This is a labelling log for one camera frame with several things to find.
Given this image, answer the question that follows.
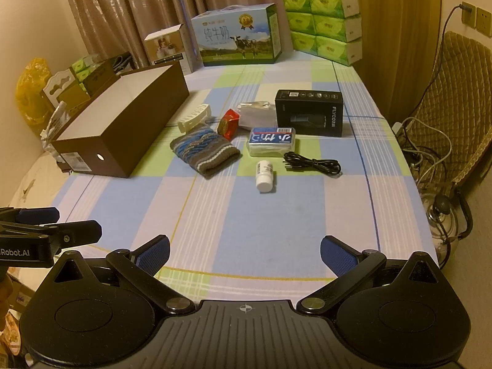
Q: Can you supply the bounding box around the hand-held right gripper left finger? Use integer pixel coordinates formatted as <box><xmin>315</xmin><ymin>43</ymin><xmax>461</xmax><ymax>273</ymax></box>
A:
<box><xmin>52</xmin><ymin>235</ymin><xmax>196</xmax><ymax>316</ymax></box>

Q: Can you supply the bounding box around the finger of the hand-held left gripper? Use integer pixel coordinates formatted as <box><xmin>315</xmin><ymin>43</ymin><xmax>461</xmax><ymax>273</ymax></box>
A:
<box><xmin>0</xmin><ymin>206</ymin><xmax>61</xmax><ymax>224</ymax></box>
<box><xmin>0</xmin><ymin>220</ymin><xmax>103</xmax><ymax>253</ymax></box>

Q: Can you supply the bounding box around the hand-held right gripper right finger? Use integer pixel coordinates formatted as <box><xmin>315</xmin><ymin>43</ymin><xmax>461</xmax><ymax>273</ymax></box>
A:
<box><xmin>295</xmin><ymin>234</ymin><xmax>443</xmax><ymax>316</ymax></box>

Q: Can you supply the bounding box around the large white box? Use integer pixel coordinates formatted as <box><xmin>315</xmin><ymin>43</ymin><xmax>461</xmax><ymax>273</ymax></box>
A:
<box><xmin>51</xmin><ymin>62</ymin><xmax>190</xmax><ymax>179</ymax></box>

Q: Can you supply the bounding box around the blue floss pick pack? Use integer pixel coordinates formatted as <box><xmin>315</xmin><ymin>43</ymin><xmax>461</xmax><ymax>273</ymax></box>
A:
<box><xmin>246</xmin><ymin>126</ymin><xmax>297</xmax><ymax>158</ymax></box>

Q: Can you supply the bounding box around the black product box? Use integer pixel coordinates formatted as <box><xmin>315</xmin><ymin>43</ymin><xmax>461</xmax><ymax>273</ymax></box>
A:
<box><xmin>275</xmin><ymin>89</ymin><xmax>344</xmax><ymax>138</ymax></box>

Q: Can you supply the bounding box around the red snack packet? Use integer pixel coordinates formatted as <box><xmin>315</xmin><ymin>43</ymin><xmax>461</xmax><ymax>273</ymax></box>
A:
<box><xmin>216</xmin><ymin>109</ymin><xmax>241</xmax><ymax>141</ymax></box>

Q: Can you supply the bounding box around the clear plastic bag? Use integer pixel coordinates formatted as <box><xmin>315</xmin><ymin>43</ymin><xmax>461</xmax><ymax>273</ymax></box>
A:
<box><xmin>236</xmin><ymin>101</ymin><xmax>276</xmax><ymax>131</ymax></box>

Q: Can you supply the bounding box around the printed plastic bag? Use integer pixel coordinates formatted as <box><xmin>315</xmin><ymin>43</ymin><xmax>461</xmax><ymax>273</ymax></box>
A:
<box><xmin>40</xmin><ymin>102</ymin><xmax>74</xmax><ymax>162</ymax></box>

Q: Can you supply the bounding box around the plaid tablecloth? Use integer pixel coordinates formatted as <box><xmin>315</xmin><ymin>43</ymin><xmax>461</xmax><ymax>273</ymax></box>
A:
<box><xmin>52</xmin><ymin>59</ymin><xmax>439</xmax><ymax>291</ymax></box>

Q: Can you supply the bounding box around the white pill bottle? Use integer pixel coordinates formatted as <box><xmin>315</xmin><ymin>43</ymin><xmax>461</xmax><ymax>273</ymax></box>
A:
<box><xmin>256</xmin><ymin>160</ymin><xmax>276</xmax><ymax>193</ymax></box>

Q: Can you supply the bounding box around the striped knitted pouch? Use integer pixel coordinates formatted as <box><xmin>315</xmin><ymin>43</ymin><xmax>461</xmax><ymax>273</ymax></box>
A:
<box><xmin>170</xmin><ymin>128</ymin><xmax>242</xmax><ymax>180</ymax></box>

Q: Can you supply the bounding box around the glass electric kettle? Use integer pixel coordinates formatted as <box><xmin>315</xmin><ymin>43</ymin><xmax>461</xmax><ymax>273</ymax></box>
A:
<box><xmin>422</xmin><ymin>188</ymin><xmax>474</xmax><ymax>270</ymax></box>

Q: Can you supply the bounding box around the yellow plastic bag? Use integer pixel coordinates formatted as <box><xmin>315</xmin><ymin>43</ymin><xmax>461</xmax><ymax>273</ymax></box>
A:
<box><xmin>15</xmin><ymin>58</ymin><xmax>53</xmax><ymax>125</ymax></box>

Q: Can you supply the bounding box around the white carved chair back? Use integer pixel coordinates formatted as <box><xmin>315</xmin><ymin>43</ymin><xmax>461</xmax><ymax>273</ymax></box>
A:
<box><xmin>42</xmin><ymin>70</ymin><xmax>80</xmax><ymax>110</ymax></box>

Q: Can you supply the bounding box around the white plastic hair clip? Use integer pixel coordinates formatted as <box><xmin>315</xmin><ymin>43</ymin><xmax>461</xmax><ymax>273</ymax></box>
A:
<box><xmin>177</xmin><ymin>104</ymin><xmax>213</xmax><ymax>132</ymax></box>

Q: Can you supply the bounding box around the olive cardboard box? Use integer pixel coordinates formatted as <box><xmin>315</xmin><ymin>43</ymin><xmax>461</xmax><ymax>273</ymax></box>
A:
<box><xmin>82</xmin><ymin>63</ymin><xmax>121</xmax><ymax>97</ymax></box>

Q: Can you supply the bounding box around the white product box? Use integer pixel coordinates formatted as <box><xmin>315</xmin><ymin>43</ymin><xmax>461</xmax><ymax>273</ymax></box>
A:
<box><xmin>144</xmin><ymin>24</ymin><xmax>195</xmax><ymax>75</ymax></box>

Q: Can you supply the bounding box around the quilted brown chair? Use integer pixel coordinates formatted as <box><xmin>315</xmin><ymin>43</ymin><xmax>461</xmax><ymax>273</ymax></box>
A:
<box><xmin>403</xmin><ymin>31</ymin><xmax>492</xmax><ymax>190</ymax></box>

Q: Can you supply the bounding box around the stack of green tissue packs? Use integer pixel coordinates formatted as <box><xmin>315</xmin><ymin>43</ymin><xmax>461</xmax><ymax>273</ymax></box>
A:
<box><xmin>280</xmin><ymin>0</ymin><xmax>363</xmax><ymax>66</ymax></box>

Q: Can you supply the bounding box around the golden curtain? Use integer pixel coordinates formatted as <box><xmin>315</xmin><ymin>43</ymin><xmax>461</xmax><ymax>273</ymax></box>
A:
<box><xmin>325</xmin><ymin>0</ymin><xmax>443</xmax><ymax>124</ymax></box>

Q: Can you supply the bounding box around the blue milk gift box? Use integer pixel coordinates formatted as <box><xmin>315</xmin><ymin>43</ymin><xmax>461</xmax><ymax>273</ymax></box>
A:
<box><xmin>191</xmin><ymin>3</ymin><xmax>283</xmax><ymax>67</ymax></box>

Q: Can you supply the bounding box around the beige curtain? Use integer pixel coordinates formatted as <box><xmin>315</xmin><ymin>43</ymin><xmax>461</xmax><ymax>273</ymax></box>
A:
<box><xmin>58</xmin><ymin>0</ymin><xmax>324</xmax><ymax>70</ymax></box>

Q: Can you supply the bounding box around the black usb cable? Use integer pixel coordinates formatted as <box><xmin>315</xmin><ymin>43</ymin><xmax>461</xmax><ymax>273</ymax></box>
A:
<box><xmin>283</xmin><ymin>151</ymin><xmax>342</xmax><ymax>178</ymax></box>

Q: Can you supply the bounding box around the white cable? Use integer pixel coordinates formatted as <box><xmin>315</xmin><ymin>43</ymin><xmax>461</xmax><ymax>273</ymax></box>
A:
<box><xmin>407</xmin><ymin>117</ymin><xmax>455</xmax><ymax>185</ymax></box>

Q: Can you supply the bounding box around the black charger cable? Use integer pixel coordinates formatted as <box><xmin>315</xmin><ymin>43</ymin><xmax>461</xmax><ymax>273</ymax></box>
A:
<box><xmin>407</xmin><ymin>3</ymin><xmax>464</xmax><ymax>124</ymax></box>

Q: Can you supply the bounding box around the wall socket with plug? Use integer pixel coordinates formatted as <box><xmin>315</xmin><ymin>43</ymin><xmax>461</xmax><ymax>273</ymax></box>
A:
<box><xmin>458</xmin><ymin>2</ymin><xmax>478</xmax><ymax>26</ymax></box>

